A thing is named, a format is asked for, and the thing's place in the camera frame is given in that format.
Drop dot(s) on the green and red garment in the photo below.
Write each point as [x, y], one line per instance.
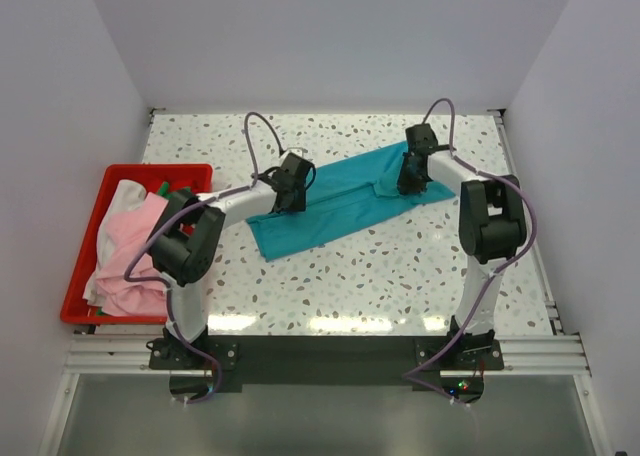
[165, 188]

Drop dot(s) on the teal t shirt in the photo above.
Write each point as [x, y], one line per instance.
[347, 196]

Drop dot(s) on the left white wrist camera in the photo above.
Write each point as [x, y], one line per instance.
[297, 151]

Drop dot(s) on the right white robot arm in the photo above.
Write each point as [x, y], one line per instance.
[491, 221]

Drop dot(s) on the pink t shirt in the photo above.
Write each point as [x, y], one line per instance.
[129, 230]

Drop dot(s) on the white t shirt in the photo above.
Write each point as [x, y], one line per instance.
[128, 196]

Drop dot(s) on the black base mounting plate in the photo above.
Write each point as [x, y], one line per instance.
[227, 364]

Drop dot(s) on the red plastic bin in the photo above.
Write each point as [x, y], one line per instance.
[75, 310]

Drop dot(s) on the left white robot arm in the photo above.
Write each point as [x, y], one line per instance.
[186, 236]

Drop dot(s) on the aluminium frame rail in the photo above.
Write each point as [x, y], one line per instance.
[522, 355]

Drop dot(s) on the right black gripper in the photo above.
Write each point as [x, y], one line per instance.
[404, 184]

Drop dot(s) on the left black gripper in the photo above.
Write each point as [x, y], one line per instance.
[299, 204]

